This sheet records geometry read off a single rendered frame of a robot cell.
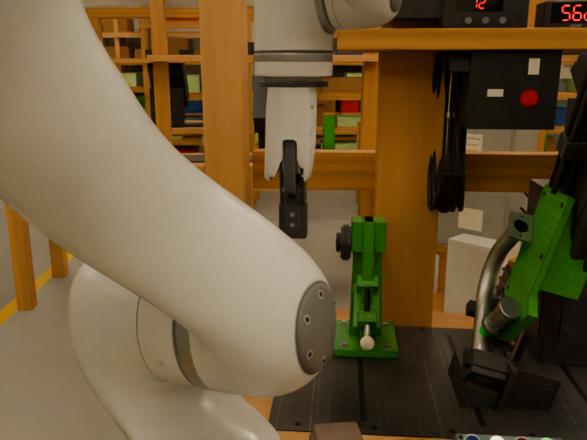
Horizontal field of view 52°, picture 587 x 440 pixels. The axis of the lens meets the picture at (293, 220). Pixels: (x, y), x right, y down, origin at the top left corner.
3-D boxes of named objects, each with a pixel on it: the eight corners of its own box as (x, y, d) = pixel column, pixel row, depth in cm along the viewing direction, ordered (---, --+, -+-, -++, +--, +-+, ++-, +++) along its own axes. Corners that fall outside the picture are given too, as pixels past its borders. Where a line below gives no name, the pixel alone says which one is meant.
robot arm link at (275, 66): (260, 53, 69) (260, 80, 70) (248, 51, 61) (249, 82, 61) (333, 53, 68) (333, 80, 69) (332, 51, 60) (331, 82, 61)
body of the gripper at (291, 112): (265, 72, 70) (265, 168, 73) (252, 73, 60) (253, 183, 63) (329, 72, 69) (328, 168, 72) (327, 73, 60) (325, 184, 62)
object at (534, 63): (555, 130, 117) (563, 50, 113) (466, 129, 118) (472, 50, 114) (535, 124, 129) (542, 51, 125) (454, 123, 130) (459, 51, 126)
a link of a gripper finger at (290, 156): (286, 115, 64) (289, 145, 69) (281, 178, 60) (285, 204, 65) (297, 115, 64) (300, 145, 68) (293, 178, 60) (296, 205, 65)
